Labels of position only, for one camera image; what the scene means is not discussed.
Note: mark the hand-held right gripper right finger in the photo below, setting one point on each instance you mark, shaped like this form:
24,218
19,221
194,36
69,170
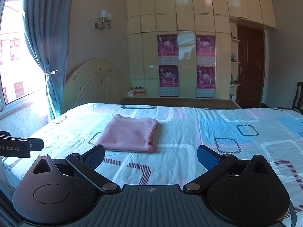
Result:
207,157

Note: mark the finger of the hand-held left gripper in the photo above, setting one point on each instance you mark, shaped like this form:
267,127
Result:
36,145

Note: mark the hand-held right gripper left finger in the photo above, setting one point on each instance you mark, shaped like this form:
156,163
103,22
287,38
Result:
95,156

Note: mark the pink sweatshirt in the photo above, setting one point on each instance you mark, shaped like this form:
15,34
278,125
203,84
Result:
129,132

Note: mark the patterned bed sheet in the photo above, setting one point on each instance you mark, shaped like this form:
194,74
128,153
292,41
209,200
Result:
189,127

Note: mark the cream round headboard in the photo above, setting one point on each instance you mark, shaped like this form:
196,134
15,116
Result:
94,85

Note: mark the curtain tieback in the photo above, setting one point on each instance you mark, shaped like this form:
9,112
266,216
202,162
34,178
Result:
51,72

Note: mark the stack of books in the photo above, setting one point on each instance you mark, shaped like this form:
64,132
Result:
137,91

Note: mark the cream corner shelves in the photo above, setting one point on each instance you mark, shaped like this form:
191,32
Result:
234,75

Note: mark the window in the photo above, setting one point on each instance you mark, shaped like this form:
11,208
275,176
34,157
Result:
16,52

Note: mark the brown wooden door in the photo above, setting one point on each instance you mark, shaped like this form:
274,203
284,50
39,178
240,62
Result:
251,66

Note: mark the blue jar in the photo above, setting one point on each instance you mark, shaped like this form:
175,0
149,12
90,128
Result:
234,57

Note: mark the dark wooden chair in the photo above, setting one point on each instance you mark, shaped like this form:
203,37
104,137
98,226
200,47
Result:
298,97

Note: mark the blue curtain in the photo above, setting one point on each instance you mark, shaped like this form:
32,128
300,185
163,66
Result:
47,28

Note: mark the cream glossy wardrobe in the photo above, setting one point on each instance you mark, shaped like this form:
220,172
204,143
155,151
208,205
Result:
187,21

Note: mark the dark wooden bed frame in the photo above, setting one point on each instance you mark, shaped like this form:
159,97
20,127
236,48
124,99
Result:
180,102

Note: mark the wall lamp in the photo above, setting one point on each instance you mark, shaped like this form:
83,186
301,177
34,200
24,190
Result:
104,19

